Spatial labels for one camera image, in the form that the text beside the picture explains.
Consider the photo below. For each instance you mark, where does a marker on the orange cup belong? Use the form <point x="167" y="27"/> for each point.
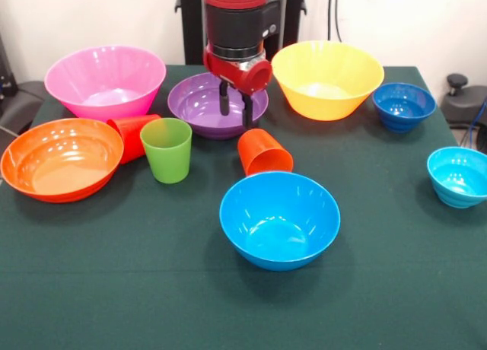
<point x="262" y="152"/>

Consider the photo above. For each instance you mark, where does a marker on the dark green tablecloth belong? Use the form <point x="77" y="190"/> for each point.
<point x="114" y="289"/>

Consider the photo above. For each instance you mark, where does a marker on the black stand base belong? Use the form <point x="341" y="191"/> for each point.
<point x="464" y="99"/>
<point x="15" y="106"/>

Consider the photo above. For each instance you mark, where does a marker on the orange bowl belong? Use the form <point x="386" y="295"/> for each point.
<point x="61" y="163"/>

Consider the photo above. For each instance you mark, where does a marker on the red cup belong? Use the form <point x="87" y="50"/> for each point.
<point x="131" y="137"/>

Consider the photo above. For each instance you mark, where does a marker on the green cup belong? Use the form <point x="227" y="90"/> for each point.
<point x="167" y="156"/>

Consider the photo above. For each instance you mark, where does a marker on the large pink bowl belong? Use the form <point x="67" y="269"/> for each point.
<point x="102" y="83"/>

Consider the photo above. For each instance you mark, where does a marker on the small cyan ribbed bowl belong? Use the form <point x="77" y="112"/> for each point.
<point x="458" y="179"/>

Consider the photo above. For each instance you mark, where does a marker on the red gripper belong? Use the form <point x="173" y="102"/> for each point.
<point x="243" y="76"/>

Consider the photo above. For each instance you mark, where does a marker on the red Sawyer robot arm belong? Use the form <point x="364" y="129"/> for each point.
<point x="236" y="23"/>

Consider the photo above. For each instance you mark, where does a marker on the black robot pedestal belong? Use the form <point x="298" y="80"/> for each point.
<point x="190" y="23"/>

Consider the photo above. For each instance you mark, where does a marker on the purple bowl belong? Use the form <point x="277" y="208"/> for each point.
<point x="198" y="106"/>

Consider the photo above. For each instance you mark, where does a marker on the sky blue bowl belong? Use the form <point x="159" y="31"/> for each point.
<point x="289" y="232"/>

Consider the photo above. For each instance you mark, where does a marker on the small dark blue bowl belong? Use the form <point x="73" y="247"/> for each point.
<point x="403" y="106"/>

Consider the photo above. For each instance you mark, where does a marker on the large yellow bowl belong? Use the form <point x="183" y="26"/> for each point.
<point x="327" y="83"/>

